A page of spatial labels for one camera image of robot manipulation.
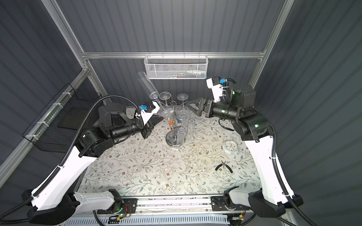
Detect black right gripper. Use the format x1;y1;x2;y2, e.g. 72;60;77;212
185;98;237;122

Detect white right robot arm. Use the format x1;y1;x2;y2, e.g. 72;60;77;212
187;77;315;226

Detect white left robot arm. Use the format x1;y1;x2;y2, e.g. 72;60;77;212
1;97;162;226

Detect silver wine glass rack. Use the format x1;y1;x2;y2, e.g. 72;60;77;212
166;101;195;148

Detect clear flute front centre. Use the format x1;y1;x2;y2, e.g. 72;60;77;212
176;110;191;134

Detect clear flute back right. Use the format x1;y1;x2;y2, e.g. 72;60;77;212
177;93;189;110

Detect clear flute back left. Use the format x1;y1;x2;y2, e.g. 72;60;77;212
158;91;172;107

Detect items in white basket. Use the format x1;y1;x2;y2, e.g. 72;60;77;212
166;70;207;78

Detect white round tape roll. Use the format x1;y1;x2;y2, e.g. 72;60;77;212
222;140;239;155

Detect black pliers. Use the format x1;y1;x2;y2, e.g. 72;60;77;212
215;161;233;173

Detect yellow black striped item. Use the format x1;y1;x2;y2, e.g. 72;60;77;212
67;132;84;153

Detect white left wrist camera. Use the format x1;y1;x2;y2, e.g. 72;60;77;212
135;100;160;127

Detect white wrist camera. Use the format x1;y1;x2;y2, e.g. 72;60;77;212
135;100;160;127
206;76;228;103

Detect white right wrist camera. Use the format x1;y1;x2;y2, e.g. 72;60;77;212
206;76;228;103

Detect white wire mesh basket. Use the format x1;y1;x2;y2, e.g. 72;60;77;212
144;56;209;80

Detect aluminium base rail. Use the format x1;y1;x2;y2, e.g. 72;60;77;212
59;193;286;218

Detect black wire mesh basket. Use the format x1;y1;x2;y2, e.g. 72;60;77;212
23;82;102;153

